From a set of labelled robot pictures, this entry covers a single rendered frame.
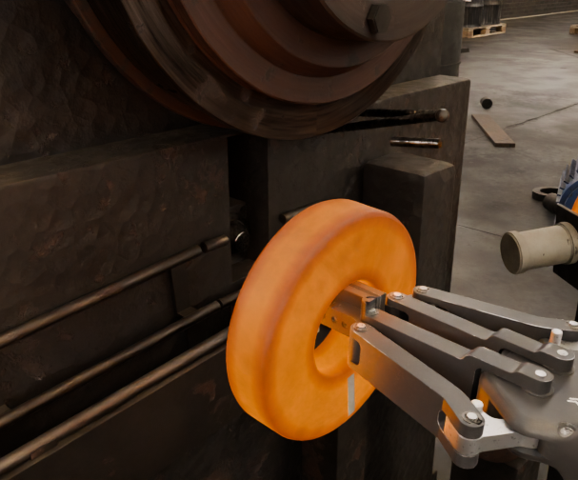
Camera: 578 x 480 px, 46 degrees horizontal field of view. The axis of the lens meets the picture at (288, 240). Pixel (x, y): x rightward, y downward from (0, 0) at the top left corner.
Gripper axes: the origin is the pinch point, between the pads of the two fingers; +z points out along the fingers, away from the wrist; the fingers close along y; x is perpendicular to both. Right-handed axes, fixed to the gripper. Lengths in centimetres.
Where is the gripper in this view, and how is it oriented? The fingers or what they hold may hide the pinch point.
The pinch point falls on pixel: (331, 297)
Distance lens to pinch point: 43.4
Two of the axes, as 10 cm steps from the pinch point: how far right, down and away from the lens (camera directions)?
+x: 0.3, -9.1, -4.1
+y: 6.8, -2.8, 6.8
